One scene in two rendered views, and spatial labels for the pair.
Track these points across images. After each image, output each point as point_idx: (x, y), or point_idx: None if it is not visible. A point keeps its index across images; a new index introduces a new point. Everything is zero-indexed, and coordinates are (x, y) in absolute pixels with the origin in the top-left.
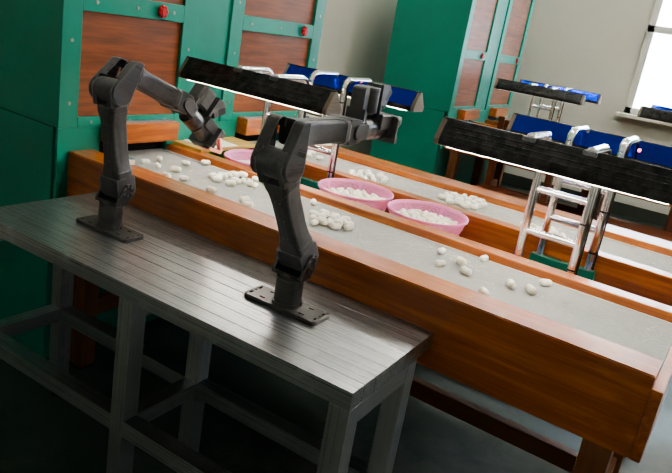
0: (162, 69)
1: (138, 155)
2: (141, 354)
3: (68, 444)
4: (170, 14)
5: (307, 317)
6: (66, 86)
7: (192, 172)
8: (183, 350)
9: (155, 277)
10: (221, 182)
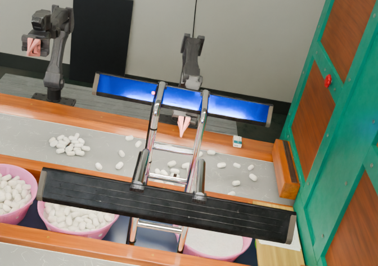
0: (318, 139)
1: (275, 182)
2: None
3: None
4: (333, 89)
5: (39, 94)
6: (293, 102)
7: (215, 174)
8: None
9: (118, 99)
10: (182, 169)
